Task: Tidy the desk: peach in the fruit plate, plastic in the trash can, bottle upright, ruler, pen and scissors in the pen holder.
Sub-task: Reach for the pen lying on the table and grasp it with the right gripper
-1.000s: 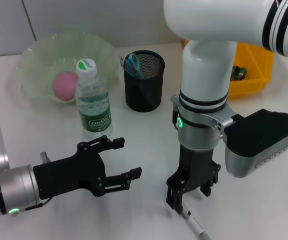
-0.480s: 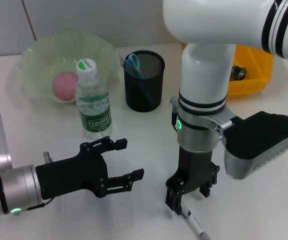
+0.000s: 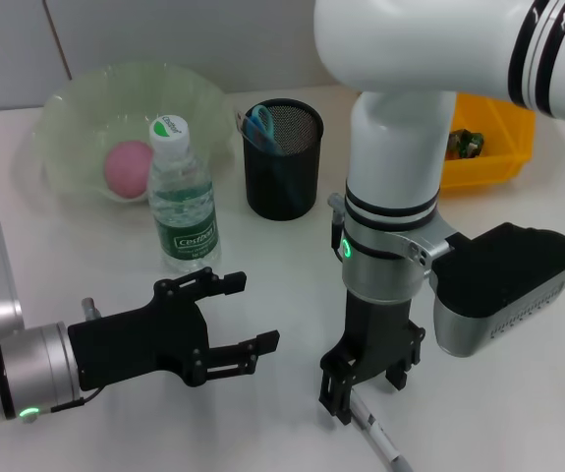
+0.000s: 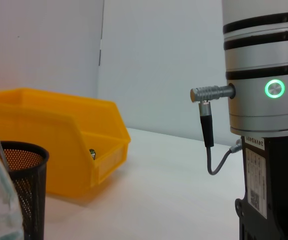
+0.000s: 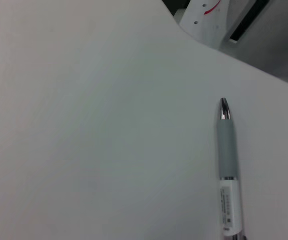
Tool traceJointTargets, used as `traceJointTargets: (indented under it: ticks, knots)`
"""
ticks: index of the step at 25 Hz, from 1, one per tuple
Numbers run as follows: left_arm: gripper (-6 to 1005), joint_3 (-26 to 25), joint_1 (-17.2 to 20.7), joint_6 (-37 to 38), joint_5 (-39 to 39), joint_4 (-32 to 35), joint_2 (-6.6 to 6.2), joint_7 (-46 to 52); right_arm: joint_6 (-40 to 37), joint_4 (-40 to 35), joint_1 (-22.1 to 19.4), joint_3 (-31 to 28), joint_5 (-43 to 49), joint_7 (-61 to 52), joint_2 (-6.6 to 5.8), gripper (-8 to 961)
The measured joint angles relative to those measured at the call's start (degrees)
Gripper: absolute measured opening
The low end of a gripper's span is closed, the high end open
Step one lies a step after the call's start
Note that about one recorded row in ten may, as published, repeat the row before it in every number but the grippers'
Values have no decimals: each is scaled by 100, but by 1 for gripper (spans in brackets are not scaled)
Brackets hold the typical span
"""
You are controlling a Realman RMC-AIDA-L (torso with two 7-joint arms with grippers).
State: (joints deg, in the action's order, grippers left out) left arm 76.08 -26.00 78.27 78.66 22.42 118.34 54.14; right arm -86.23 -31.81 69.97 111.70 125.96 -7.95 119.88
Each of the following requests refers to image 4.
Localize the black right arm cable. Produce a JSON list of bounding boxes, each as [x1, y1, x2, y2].
[[190, 84, 243, 176]]

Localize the yellow plastic bin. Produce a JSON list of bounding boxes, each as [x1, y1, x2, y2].
[[0, 87, 132, 199]]

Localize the black mesh pen holder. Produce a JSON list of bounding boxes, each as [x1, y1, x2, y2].
[[0, 140, 50, 240]]

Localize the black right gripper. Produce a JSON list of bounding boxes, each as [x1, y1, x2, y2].
[[234, 134, 288, 240]]

